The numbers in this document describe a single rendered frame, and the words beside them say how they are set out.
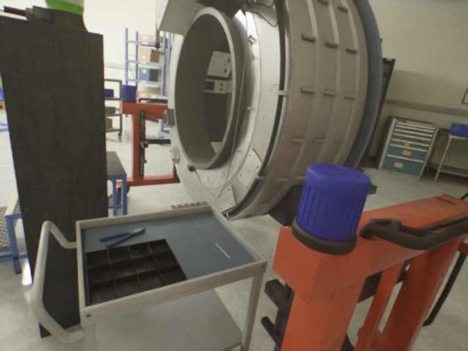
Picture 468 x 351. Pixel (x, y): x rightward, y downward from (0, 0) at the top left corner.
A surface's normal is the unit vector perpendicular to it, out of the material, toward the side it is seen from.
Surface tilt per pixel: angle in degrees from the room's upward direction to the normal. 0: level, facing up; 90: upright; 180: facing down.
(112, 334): 0
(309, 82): 81
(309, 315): 90
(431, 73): 90
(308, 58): 74
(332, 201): 90
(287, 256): 90
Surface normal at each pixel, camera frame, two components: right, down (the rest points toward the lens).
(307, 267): -0.86, 0.06
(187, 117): 0.51, -0.13
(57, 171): 0.62, 0.33
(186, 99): 0.51, 0.17
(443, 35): -0.34, 0.26
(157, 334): 0.13, -0.94
